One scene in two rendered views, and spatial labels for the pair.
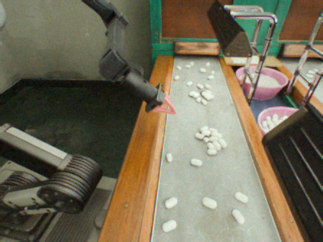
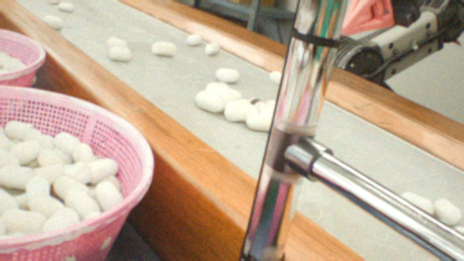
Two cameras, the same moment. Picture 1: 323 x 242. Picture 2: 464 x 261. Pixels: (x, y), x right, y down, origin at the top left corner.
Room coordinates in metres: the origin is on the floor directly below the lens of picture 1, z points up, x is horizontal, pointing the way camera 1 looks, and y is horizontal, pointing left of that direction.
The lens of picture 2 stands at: (0.93, -0.59, 0.94)
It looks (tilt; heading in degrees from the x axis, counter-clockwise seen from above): 21 degrees down; 134
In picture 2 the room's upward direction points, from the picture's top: 11 degrees clockwise
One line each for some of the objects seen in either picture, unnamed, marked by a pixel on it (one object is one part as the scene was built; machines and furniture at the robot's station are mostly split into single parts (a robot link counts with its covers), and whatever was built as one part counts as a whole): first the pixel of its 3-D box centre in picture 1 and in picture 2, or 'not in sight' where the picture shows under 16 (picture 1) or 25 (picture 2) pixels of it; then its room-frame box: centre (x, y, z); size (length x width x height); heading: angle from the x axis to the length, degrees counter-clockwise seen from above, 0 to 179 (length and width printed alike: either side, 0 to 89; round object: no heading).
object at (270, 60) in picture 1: (250, 60); not in sight; (1.23, -0.55, 0.77); 0.33 x 0.15 x 0.01; 85
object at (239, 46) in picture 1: (223, 20); not in sight; (0.87, -0.24, 1.08); 0.62 x 0.08 x 0.07; 175
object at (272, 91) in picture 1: (258, 83); not in sight; (1.01, -0.53, 0.72); 0.27 x 0.27 x 0.10
